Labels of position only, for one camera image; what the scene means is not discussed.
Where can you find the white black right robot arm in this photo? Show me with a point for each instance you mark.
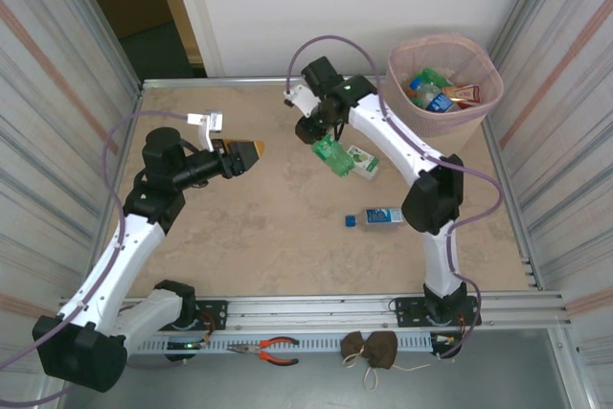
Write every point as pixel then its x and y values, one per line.
pixel 392 141

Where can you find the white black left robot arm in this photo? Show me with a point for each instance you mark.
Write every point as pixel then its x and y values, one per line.
pixel 120 265

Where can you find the beige bin with pink liner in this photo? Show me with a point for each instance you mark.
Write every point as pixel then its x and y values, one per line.
pixel 431 126

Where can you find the lime label bottle white cap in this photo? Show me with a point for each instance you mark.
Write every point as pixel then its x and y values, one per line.
pixel 364 162

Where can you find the aluminium table edge strip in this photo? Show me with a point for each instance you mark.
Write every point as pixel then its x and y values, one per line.
pixel 215 82

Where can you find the light blue label bottle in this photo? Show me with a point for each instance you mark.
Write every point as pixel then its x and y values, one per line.
pixel 380 216

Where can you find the small circuit board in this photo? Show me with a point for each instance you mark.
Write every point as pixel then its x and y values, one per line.
pixel 187 346
pixel 445 341

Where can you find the brown cloth pouch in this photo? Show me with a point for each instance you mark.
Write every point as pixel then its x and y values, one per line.
pixel 383 349
pixel 352 346

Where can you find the beige door frame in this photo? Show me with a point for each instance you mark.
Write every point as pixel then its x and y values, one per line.
pixel 177 6

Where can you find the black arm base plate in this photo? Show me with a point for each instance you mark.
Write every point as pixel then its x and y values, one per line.
pixel 407 308
pixel 215 313

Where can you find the aluminium mounting rail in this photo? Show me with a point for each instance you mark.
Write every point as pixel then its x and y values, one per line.
pixel 311 313

